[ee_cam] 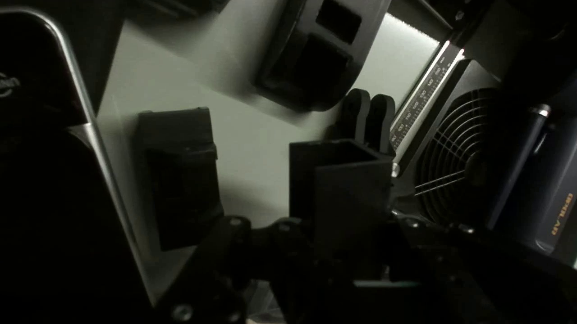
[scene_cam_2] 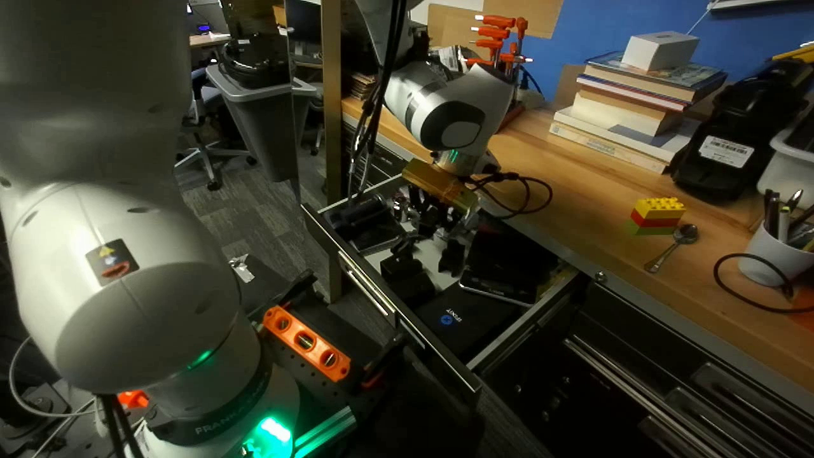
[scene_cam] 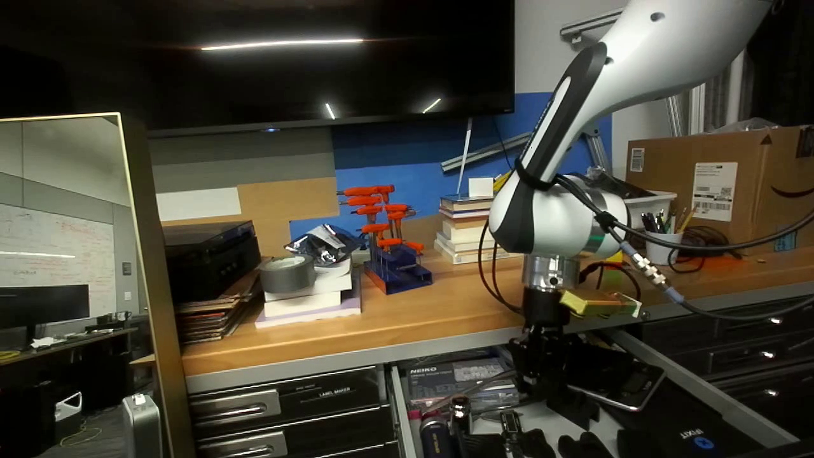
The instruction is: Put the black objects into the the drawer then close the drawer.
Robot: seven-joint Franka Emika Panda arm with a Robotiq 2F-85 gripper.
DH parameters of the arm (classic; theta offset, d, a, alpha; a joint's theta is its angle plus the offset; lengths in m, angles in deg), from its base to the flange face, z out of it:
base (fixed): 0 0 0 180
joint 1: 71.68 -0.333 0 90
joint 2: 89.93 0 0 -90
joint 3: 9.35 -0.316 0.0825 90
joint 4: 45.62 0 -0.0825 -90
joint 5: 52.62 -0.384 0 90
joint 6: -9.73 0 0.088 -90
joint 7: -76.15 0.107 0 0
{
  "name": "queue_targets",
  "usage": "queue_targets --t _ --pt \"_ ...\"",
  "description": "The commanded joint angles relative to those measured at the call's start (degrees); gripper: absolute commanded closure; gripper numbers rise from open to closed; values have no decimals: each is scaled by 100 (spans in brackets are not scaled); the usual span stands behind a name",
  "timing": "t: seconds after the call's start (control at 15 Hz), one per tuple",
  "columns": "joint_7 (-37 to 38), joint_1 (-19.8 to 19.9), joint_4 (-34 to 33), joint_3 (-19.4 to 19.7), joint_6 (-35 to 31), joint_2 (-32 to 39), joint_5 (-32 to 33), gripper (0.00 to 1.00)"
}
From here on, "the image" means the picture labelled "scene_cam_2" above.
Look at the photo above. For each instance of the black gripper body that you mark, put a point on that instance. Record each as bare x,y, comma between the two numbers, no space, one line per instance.
438,215

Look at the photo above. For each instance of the grey metal tool drawer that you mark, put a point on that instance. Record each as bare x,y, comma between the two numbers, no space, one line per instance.
372,262

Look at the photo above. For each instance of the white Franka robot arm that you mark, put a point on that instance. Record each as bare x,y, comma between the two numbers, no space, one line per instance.
103,281

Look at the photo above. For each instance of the dark drawer cabinet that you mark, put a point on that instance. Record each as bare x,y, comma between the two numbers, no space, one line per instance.
662,389

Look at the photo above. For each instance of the black ribbed case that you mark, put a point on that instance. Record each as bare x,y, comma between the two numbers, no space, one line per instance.
370,223

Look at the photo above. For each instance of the black Taylor kitchen scale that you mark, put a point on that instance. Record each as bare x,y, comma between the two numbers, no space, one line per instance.
511,264

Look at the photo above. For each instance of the small black cube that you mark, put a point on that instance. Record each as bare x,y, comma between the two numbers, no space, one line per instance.
422,295

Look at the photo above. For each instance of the black box with blue logo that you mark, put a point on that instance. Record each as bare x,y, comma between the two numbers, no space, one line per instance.
471,320

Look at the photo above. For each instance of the orange spirit level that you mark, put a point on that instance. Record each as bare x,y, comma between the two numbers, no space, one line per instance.
306,341

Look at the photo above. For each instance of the stack of books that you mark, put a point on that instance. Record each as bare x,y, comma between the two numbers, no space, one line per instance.
611,144

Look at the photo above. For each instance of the orange hex keys blue stand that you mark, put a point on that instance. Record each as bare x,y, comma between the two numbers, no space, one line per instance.
499,39

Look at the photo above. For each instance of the grey trash bin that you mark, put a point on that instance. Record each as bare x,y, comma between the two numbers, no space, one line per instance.
263,122

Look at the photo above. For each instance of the yellow green red Lego stack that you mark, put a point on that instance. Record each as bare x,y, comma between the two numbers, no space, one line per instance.
654,216

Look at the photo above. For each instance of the thick cream book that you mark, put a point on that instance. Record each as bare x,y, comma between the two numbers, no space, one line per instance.
625,114

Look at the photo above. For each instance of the cork board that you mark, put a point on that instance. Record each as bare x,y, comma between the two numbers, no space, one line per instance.
543,16

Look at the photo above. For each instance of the grey office chair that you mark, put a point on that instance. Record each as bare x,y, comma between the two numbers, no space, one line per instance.
212,144

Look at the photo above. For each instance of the metal spoon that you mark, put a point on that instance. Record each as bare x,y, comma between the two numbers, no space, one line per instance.
682,234

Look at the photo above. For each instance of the red spine book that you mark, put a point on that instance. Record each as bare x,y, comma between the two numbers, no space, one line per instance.
638,95

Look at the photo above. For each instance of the dark cover book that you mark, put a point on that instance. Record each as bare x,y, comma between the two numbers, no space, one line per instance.
653,74

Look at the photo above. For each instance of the small white box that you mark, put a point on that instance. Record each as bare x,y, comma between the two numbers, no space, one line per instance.
661,51

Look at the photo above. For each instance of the black device with white label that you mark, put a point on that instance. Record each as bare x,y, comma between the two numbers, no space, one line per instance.
728,111

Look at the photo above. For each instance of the white pen cup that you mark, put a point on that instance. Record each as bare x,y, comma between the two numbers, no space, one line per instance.
766,258

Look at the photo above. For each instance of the dark marker pen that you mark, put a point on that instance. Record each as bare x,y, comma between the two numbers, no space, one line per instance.
770,212

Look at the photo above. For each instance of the silver pen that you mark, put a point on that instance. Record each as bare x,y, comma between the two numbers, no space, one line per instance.
794,205

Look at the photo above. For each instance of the white plastic bin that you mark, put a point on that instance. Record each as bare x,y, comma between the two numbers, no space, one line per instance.
792,173

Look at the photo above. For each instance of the yellow bar tool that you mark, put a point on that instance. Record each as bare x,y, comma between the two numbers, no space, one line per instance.
792,53

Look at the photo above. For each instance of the wooden post panel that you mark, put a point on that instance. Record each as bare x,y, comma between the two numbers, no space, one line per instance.
333,128

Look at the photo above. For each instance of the grey metal bracket bar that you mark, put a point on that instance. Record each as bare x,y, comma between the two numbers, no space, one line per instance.
755,2

